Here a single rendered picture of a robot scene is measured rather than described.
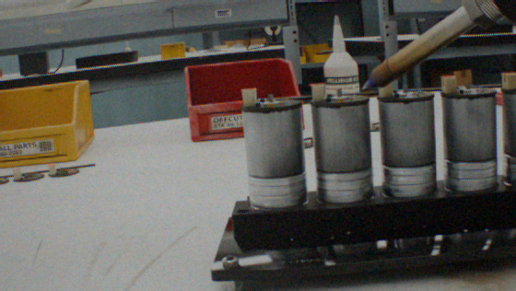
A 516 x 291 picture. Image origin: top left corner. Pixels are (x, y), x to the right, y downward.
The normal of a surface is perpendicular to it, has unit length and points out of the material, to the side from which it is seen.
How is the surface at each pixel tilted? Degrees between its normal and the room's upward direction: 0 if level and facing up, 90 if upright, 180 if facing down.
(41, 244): 0
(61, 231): 0
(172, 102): 90
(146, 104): 90
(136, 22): 90
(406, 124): 90
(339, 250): 0
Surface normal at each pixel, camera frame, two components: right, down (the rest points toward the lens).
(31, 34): 0.23, 0.15
